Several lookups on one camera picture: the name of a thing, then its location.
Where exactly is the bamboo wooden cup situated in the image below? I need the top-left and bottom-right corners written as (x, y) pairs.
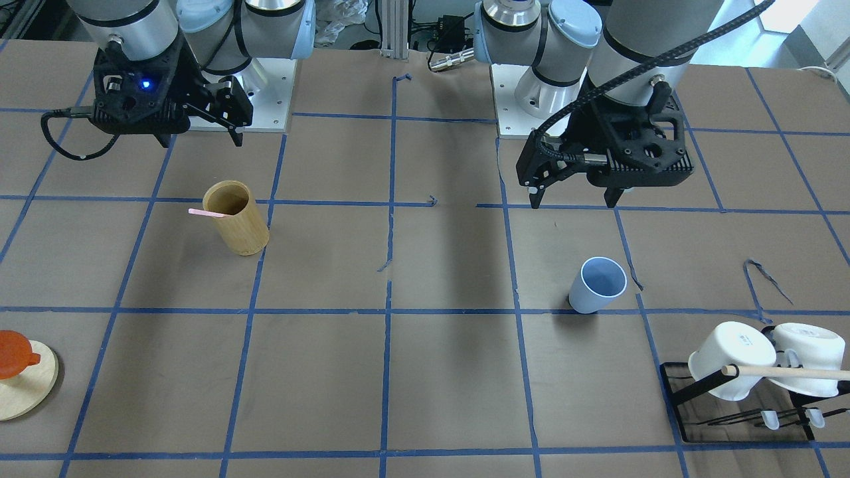
top-left (201, 181), bottom-right (270, 256)

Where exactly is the black power adapter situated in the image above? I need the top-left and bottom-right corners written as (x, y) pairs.
top-left (435, 15), bottom-right (467, 45)

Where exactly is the orange red mug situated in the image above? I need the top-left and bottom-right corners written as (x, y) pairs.
top-left (1, 330), bottom-right (41, 379)

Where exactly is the white mug with face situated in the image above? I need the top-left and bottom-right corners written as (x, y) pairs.
top-left (688, 321), bottom-right (776, 380)

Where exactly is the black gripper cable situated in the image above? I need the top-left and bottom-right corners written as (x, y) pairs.
top-left (41, 110), bottom-right (122, 161)

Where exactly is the pink chopstick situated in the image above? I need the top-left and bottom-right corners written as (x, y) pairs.
top-left (187, 208), bottom-right (230, 218)

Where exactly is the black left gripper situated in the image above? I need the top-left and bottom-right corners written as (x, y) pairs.
top-left (516, 90), bottom-right (695, 210)

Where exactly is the black braided cable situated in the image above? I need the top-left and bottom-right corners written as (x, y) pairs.
top-left (537, 0), bottom-right (776, 160)

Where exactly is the aluminium frame post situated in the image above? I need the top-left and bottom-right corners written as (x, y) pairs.
top-left (379, 0), bottom-right (410, 62)

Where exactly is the black wire cup rack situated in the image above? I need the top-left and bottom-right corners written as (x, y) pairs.
top-left (661, 325), bottom-right (848, 443)

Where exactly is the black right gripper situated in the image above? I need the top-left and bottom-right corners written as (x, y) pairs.
top-left (89, 35), bottom-right (253, 149)

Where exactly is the light blue plastic cup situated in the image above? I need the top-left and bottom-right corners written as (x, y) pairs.
top-left (568, 256), bottom-right (628, 314)

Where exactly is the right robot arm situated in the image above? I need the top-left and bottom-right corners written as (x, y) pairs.
top-left (64, 1), bottom-right (316, 146)

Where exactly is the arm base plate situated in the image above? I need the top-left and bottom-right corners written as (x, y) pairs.
top-left (491, 64), bottom-right (586, 139)
top-left (188, 58), bottom-right (297, 132)

